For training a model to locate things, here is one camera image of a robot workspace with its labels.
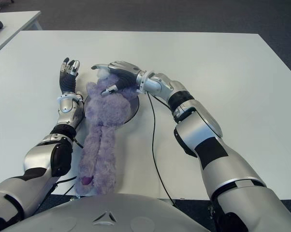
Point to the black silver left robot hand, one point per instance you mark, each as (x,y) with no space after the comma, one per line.
(67,83)

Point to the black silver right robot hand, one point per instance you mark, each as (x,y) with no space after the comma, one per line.
(126,72)

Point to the purple plush bunny doll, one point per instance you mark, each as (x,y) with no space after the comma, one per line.
(106,108)

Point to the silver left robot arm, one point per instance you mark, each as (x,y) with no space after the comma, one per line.
(36,159)

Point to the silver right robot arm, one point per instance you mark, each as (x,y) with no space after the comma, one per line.
(208,145)

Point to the white plate with black rim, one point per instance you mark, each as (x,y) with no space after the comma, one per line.
(135,106)

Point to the white side table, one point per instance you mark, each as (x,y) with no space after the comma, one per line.
(12,26)

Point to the grey robot torso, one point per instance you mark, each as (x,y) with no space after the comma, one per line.
(99,215)

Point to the white table leg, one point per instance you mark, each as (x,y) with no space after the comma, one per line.
(170,201)

